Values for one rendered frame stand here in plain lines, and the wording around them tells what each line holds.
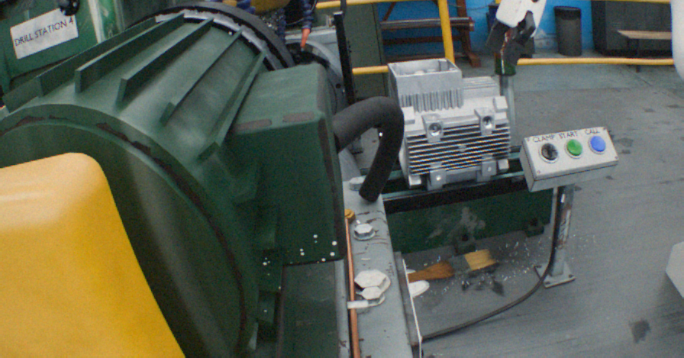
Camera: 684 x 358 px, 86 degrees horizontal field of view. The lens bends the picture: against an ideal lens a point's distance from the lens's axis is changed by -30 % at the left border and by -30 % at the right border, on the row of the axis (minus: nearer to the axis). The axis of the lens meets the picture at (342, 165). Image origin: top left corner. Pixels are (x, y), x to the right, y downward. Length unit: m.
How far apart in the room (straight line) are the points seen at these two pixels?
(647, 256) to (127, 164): 0.95
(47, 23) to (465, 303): 0.87
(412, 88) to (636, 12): 5.54
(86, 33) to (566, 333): 0.92
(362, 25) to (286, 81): 3.73
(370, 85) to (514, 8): 3.32
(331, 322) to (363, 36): 3.75
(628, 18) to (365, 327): 6.05
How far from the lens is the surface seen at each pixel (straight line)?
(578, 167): 0.75
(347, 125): 0.28
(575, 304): 0.86
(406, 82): 0.86
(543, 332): 0.81
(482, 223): 0.99
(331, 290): 0.33
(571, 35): 5.96
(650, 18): 6.46
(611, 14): 6.13
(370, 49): 4.02
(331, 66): 1.12
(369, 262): 0.37
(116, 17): 0.78
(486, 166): 0.91
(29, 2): 0.89
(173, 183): 0.17
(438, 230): 0.97
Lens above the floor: 1.38
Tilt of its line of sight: 25 degrees down
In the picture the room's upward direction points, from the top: 9 degrees counter-clockwise
